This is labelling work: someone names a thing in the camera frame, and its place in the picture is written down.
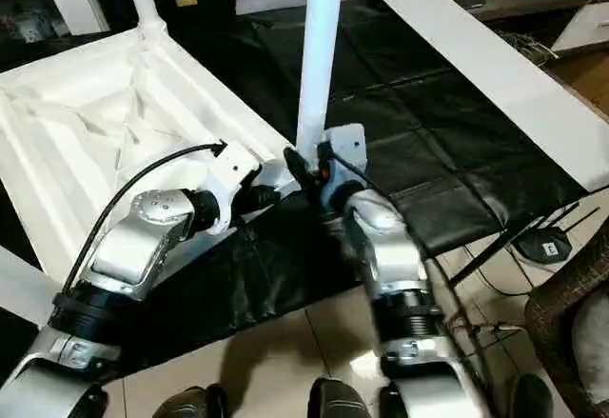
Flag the white plastic table top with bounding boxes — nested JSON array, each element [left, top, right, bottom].
[[0, 21, 306, 293]]

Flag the black stand leg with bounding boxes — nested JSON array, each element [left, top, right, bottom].
[[448, 200, 582, 291]]

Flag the white flat board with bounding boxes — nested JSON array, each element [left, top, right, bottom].
[[379, 0, 609, 195]]

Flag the black wifi router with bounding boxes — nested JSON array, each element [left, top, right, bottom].
[[515, 205, 601, 266]]

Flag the white flat box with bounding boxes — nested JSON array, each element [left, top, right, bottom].
[[550, 2, 609, 56]]

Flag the white cushion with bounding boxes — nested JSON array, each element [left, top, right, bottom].
[[569, 288, 609, 399]]

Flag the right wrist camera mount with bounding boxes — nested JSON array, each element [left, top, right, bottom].
[[317, 122, 368, 210]]

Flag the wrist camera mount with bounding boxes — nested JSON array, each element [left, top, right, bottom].
[[317, 122, 368, 210], [203, 139, 264, 237]]

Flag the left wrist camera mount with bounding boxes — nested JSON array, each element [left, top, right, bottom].
[[203, 139, 264, 237]]

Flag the chrome tube frame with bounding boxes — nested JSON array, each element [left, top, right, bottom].
[[479, 321, 530, 339]]

